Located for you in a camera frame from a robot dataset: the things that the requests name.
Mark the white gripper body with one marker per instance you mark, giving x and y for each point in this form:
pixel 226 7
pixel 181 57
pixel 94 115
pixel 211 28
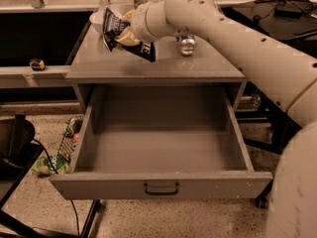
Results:
pixel 138 26

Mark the blue chip bag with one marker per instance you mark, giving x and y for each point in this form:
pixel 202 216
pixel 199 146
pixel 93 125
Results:
pixel 113 26

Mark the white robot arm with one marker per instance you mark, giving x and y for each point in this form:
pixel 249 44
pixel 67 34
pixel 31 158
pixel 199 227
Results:
pixel 285 75

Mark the grey cabinet with counter top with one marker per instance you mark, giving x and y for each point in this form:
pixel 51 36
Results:
pixel 122 82

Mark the open grey drawer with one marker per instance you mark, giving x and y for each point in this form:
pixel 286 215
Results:
pixel 117 153

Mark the green snack bag on floor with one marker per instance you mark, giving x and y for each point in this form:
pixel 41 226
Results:
pixel 51 165

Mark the white bowl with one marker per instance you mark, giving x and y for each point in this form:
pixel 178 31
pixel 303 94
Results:
pixel 97 19

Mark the blue Pepsi can lying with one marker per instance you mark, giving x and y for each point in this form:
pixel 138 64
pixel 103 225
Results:
pixel 186 45

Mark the yellow black tape measure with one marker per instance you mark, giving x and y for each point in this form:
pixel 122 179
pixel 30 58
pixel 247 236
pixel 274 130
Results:
pixel 37 64

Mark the black chair at left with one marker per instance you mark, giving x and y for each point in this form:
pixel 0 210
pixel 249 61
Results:
pixel 19 150

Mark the black table with devices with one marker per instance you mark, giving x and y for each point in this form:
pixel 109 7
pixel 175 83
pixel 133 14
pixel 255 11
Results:
pixel 292 22

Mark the black rolling stand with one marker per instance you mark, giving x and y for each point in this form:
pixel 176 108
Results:
pixel 266 130

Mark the wire basket with items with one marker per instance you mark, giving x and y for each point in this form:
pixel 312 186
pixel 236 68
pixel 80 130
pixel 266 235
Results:
pixel 69 138

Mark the black drawer handle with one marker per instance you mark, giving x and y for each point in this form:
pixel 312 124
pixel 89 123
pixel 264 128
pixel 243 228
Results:
pixel 159 190

